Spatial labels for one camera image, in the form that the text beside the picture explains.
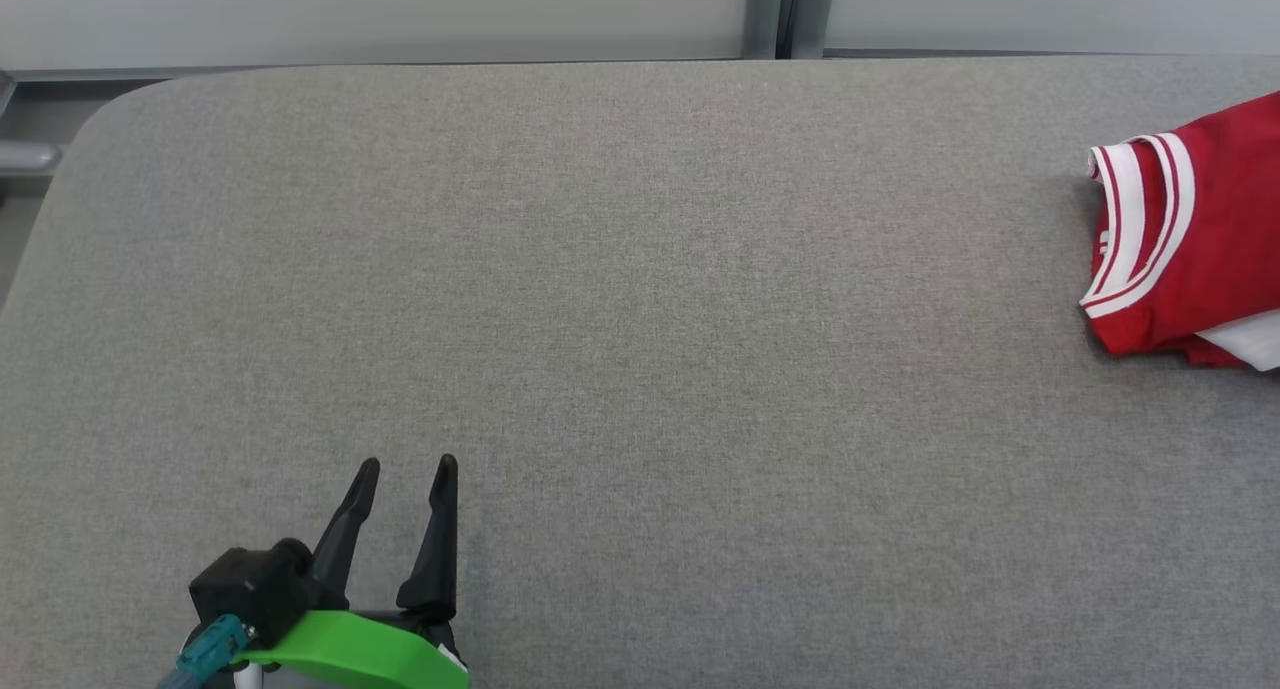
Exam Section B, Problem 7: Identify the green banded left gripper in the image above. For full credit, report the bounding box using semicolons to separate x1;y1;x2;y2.
239;453;471;689

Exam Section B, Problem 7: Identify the red white basketball jersey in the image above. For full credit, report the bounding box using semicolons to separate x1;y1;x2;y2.
1077;90;1280;373

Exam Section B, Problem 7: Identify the teal plug black cable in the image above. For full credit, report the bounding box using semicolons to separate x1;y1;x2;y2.
158;613;257;689

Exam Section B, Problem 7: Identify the grey metal frame leg left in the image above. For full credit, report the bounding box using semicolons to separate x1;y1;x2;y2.
0;69;64;178

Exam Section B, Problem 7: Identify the grey metal frame post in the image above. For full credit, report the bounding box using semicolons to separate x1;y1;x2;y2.
789;0;837;61
744;0;787;61

